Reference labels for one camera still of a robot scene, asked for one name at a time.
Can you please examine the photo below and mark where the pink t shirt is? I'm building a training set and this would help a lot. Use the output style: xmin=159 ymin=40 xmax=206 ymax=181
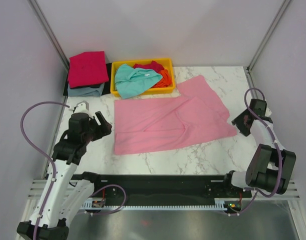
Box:
xmin=114 ymin=75 xmax=237 ymax=155

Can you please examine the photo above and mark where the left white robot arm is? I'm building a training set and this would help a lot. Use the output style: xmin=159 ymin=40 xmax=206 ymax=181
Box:
xmin=16 ymin=111 xmax=112 ymax=240

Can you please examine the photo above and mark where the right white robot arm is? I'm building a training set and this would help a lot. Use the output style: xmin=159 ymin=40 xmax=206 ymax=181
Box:
xmin=222 ymin=99 xmax=296 ymax=197

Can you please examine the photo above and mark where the folded grey blue t shirt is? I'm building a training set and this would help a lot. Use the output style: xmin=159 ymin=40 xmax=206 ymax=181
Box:
xmin=67 ymin=83 xmax=105 ymax=97

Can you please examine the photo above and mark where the folded black t shirt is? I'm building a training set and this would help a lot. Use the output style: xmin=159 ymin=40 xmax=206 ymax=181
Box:
xmin=62 ymin=62 xmax=113 ymax=97

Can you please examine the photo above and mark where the teal t shirt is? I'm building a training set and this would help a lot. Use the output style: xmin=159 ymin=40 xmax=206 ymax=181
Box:
xmin=114 ymin=64 xmax=162 ymax=99

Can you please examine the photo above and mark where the folded crimson t shirt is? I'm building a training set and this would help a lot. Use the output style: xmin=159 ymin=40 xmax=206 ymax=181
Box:
xmin=67 ymin=51 xmax=109 ymax=89

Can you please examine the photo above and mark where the orange t shirt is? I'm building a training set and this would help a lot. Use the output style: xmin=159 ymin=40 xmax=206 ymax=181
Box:
xmin=152 ymin=69 xmax=172 ymax=88

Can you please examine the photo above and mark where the dark red t shirt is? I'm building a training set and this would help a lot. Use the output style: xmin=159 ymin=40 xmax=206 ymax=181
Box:
xmin=133 ymin=60 xmax=165 ymax=73

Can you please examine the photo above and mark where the yellow plastic bin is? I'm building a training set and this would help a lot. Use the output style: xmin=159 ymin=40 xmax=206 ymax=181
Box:
xmin=110 ymin=58 xmax=176 ymax=99

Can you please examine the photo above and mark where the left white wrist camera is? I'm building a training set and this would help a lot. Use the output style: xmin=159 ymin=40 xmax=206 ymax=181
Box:
xmin=69 ymin=100 xmax=90 ymax=115

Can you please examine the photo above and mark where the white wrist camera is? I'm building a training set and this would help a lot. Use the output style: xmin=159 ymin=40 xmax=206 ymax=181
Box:
xmin=265 ymin=106 xmax=272 ymax=117
xmin=69 ymin=100 xmax=90 ymax=115

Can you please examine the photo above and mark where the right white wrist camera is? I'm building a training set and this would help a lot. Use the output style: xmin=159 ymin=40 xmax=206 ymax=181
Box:
xmin=265 ymin=106 xmax=272 ymax=117

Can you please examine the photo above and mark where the right aluminium frame post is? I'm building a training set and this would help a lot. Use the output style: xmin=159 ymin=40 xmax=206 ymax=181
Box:
xmin=245 ymin=0 xmax=293 ymax=75

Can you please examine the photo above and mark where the aluminium frame post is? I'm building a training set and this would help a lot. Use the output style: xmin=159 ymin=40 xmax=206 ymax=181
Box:
xmin=27 ymin=0 xmax=69 ymax=70
xmin=245 ymin=0 xmax=293 ymax=75

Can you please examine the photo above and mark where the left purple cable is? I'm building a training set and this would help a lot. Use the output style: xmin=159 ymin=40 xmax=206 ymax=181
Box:
xmin=20 ymin=101 xmax=129 ymax=240

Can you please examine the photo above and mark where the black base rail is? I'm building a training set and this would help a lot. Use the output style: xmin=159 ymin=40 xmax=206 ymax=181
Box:
xmin=72 ymin=172 xmax=252 ymax=206

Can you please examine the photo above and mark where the white slotted cable duct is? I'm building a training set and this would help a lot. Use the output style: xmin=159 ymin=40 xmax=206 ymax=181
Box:
xmin=80 ymin=198 xmax=228 ymax=211

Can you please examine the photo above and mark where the left aluminium frame post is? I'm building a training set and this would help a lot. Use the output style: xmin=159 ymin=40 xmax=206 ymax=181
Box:
xmin=27 ymin=0 xmax=69 ymax=70

